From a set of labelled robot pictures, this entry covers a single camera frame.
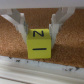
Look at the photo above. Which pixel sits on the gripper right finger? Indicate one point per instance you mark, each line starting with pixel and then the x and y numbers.
pixel 58 20

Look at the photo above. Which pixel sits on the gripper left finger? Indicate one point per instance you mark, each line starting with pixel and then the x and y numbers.
pixel 19 20

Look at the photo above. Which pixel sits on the yellow block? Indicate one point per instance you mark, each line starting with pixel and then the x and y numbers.
pixel 39 44

